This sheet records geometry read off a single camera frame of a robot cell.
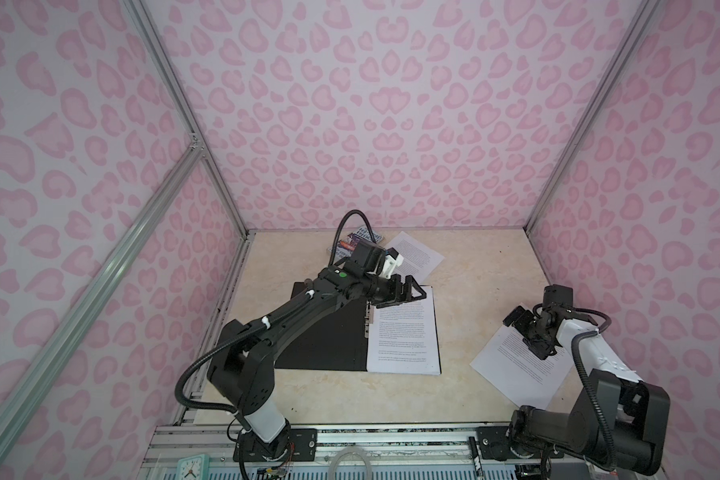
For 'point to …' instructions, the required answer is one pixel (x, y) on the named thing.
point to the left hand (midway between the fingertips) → (418, 295)
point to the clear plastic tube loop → (341, 453)
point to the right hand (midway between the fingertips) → (516, 327)
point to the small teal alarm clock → (195, 467)
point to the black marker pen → (475, 456)
